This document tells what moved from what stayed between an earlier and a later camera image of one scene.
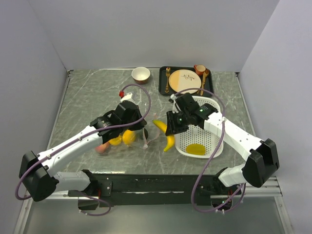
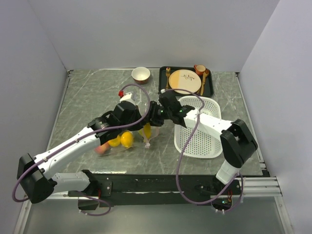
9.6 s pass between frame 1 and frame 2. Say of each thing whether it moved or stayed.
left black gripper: stayed
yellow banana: moved
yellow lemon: stayed
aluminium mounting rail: stayed
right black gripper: moved
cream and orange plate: stayed
